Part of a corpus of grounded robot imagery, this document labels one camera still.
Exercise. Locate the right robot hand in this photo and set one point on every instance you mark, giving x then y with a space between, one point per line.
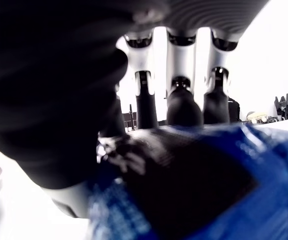
46 87

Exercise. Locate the blue Oreo packet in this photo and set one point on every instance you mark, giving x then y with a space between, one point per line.
234 187

